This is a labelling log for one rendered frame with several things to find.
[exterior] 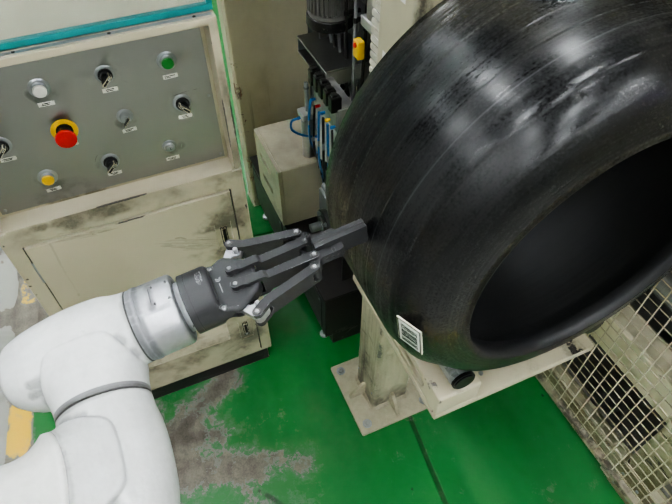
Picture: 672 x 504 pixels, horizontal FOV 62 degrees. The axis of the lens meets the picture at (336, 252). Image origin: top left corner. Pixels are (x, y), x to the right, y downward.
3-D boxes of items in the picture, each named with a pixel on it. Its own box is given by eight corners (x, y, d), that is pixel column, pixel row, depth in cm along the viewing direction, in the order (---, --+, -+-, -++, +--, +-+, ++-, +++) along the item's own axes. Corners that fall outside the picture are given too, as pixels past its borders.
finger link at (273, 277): (228, 280, 66) (231, 289, 65) (315, 244, 67) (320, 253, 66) (237, 297, 69) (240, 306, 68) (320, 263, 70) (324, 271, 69)
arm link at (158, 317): (117, 276, 65) (166, 256, 66) (148, 315, 72) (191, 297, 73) (131, 337, 59) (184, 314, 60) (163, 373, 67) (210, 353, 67)
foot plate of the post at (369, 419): (330, 369, 197) (330, 363, 194) (397, 342, 204) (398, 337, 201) (362, 436, 181) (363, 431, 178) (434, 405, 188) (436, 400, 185)
